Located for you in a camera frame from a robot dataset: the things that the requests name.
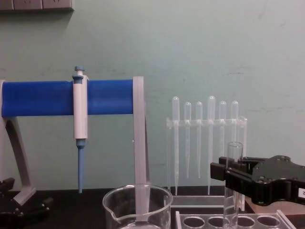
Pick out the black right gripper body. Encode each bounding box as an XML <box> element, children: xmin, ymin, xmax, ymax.
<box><xmin>250</xmin><ymin>155</ymin><xmax>305</xmax><ymax>206</ymax></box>

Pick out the clear glass test tube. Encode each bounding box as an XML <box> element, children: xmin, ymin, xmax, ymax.
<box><xmin>224</xmin><ymin>141</ymin><xmax>244</xmax><ymax>228</ymax></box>

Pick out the clear acrylic test tube rack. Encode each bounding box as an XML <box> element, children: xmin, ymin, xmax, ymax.
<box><xmin>175</xmin><ymin>209</ymin><xmax>295</xmax><ymax>229</ymax></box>

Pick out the clear acrylic dropper rack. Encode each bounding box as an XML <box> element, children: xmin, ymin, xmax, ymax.
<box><xmin>165</xmin><ymin>115</ymin><xmax>248</xmax><ymax>212</ymax></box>

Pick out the short clear plastic dropper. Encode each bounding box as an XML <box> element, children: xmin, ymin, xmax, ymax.
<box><xmin>230</xmin><ymin>100</ymin><xmax>240</xmax><ymax>144</ymax></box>
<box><xmin>218</xmin><ymin>100</ymin><xmax>227</xmax><ymax>160</ymax></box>

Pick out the clear glass beaker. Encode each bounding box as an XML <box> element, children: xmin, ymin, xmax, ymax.
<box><xmin>102</xmin><ymin>183</ymin><xmax>173</xmax><ymax>229</ymax></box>

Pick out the grey pipette stand blue bar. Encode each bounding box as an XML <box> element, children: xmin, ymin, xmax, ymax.
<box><xmin>0</xmin><ymin>76</ymin><xmax>152</xmax><ymax>223</ymax></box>

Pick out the white and blue micropipette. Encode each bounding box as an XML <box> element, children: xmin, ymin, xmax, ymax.
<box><xmin>72</xmin><ymin>66</ymin><xmax>90</xmax><ymax>194</ymax></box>

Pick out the grey wall socket panel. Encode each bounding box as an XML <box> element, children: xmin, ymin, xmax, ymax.
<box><xmin>0</xmin><ymin>0</ymin><xmax>73</xmax><ymax>11</ymax></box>

